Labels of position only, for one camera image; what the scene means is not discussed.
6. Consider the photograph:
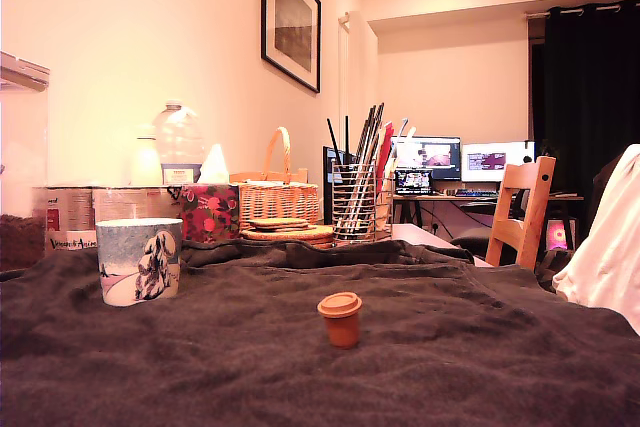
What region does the wooden desk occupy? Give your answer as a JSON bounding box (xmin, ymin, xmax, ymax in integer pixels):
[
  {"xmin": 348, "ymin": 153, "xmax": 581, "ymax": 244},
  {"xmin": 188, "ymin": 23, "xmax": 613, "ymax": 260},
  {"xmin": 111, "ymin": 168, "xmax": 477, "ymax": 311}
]
[{"xmin": 392, "ymin": 190, "xmax": 585, "ymax": 251}]

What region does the square cork coaster stack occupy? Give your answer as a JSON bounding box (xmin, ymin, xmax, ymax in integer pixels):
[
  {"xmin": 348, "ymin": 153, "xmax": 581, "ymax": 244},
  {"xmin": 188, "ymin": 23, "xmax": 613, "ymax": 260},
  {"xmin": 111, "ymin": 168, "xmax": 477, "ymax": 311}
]
[{"xmin": 248, "ymin": 217, "xmax": 310, "ymax": 231}]

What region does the wooden chair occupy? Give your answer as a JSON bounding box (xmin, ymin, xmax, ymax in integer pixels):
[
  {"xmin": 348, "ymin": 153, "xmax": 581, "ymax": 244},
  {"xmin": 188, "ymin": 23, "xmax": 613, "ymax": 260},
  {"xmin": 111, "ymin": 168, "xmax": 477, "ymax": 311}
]
[{"xmin": 484, "ymin": 155, "xmax": 557, "ymax": 271}]

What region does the printed carton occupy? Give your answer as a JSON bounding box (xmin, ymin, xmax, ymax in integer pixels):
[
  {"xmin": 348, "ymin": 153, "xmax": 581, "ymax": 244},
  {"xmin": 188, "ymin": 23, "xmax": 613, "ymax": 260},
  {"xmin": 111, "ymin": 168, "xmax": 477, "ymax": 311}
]
[
  {"xmin": 32, "ymin": 185, "xmax": 95, "ymax": 248},
  {"xmin": 92, "ymin": 186, "xmax": 182, "ymax": 223}
]

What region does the floral tissue box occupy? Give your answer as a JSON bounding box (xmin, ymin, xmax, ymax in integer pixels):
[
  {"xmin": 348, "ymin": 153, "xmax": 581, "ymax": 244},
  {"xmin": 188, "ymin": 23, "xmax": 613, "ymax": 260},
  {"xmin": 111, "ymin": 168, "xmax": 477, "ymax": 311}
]
[{"xmin": 178, "ymin": 182, "xmax": 241, "ymax": 243}]

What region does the mug with snowy tree print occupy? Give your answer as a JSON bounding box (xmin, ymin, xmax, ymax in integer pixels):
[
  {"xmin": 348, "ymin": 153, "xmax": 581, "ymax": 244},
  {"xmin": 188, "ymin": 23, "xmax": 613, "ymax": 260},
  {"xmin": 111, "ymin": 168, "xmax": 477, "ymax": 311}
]
[{"xmin": 94, "ymin": 217, "xmax": 184, "ymax": 307}]

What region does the white fabric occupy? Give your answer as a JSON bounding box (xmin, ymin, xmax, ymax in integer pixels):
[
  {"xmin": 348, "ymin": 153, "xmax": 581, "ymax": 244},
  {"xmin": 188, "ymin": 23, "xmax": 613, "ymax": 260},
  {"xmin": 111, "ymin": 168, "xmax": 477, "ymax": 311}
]
[{"xmin": 552, "ymin": 143, "xmax": 640, "ymax": 337}]

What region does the white tissue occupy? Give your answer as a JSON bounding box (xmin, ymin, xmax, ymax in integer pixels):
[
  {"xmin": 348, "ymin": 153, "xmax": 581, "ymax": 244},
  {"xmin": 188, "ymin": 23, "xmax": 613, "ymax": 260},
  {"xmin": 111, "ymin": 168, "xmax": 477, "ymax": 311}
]
[{"xmin": 197, "ymin": 143, "xmax": 231, "ymax": 184}]

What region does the red flat utensil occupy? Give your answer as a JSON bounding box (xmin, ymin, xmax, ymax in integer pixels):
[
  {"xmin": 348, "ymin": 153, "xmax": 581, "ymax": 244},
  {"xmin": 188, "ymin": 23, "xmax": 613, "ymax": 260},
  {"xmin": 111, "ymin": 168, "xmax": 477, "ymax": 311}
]
[{"xmin": 375, "ymin": 120, "xmax": 397, "ymax": 183}]

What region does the large clear water bottle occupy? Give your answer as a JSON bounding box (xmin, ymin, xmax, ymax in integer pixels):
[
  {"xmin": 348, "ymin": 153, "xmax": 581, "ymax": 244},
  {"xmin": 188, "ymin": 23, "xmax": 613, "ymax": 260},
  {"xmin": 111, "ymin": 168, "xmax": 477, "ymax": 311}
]
[{"xmin": 153, "ymin": 101, "xmax": 206, "ymax": 186}]

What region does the small tablet screen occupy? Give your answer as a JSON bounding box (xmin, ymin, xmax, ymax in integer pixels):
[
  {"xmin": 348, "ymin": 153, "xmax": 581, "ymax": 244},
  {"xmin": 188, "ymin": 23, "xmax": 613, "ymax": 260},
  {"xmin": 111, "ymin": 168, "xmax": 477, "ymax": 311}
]
[{"xmin": 393, "ymin": 169, "xmax": 434, "ymax": 197}]

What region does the black framed picture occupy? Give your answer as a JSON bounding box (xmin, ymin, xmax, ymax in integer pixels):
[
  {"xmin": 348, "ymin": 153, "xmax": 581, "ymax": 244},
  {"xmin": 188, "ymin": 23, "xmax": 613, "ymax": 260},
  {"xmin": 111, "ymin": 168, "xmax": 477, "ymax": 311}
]
[{"xmin": 260, "ymin": 0, "xmax": 322, "ymax": 94}]

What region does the computer tower with glowing fan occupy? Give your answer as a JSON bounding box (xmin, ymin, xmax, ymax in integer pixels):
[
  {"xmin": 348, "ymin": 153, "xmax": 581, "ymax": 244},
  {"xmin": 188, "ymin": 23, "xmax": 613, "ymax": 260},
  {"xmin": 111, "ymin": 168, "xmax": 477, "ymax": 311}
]
[{"xmin": 544, "ymin": 216, "xmax": 579, "ymax": 252}]

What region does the round cork trivet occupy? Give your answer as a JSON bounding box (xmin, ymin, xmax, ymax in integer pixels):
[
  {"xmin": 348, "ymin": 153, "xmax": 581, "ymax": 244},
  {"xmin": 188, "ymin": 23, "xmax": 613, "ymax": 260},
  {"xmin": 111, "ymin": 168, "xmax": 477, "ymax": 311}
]
[{"xmin": 240, "ymin": 225, "xmax": 335, "ymax": 248}]

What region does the black-framed computer monitor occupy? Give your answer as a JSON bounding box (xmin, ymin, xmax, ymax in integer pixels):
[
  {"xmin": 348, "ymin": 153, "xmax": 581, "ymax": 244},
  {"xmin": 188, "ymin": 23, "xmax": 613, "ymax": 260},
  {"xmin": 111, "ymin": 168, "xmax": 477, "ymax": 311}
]
[{"xmin": 390, "ymin": 135, "xmax": 462, "ymax": 182}]

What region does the white utensil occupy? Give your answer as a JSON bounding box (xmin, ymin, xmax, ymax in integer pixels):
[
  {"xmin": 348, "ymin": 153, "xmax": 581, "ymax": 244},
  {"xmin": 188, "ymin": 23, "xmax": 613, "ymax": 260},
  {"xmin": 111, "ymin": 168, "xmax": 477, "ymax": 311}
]
[{"xmin": 397, "ymin": 118, "xmax": 417, "ymax": 148}]

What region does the white curtain rod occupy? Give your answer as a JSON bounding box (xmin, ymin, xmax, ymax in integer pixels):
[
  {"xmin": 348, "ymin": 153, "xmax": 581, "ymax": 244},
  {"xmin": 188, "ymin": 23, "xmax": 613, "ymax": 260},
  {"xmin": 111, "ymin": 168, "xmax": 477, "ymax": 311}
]
[{"xmin": 524, "ymin": 3, "xmax": 640, "ymax": 18}]

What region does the dark flat screen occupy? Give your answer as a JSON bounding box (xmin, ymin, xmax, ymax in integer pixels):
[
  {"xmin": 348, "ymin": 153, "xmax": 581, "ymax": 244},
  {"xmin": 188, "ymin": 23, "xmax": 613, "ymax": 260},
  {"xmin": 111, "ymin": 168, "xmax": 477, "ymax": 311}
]
[{"xmin": 322, "ymin": 145, "xmax": 351, "ymax": 225}]

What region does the dark grey cloth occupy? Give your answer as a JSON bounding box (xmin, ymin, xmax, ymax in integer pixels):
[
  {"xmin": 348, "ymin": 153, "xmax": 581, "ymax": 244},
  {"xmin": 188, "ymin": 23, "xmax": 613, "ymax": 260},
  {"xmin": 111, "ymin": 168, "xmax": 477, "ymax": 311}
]
[{"xmin": 0, "ymin": 238, "xmax": 640, "ymax": 427}]

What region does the orange coffee capsule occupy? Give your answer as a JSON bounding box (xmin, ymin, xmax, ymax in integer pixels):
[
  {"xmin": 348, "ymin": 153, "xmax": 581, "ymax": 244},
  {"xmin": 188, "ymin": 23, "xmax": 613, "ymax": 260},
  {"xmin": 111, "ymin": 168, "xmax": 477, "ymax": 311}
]
[{"xmin": 316, "ymin": 292, "xmax": 363, "ymax": 350}]

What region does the wire utensil rack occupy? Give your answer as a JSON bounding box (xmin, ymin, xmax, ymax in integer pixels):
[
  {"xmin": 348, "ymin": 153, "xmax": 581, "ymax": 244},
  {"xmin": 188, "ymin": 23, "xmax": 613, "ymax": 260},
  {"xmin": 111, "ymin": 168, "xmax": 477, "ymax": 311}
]
[{"xmin": 331, "ymin": 159, "xmax": 394, "ymax": 244}]

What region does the dark curtain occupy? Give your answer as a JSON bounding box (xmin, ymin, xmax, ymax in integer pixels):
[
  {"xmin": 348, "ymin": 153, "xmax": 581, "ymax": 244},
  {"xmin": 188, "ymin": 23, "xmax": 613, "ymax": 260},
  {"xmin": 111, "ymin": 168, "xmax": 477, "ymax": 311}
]
[{"xmin": 530, "ymin": 0, "xmax": 640, "ymax": 253}]

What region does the brown fuzzy mat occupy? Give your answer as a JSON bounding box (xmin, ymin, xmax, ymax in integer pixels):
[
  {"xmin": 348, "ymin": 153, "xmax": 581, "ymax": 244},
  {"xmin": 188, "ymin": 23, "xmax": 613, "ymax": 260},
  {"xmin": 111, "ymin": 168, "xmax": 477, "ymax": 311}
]
[{"xmin": 0, "ymin": 214, "xmax": 46, "ymax": 272}]

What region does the wicker basket with handle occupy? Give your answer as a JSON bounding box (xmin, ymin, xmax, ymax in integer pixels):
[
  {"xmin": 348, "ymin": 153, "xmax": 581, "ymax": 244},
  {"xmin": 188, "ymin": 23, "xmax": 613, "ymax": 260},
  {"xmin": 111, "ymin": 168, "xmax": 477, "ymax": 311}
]
[{"xmin": 238, "ymin": 126, "xmax": 320, "ymax": 232}]

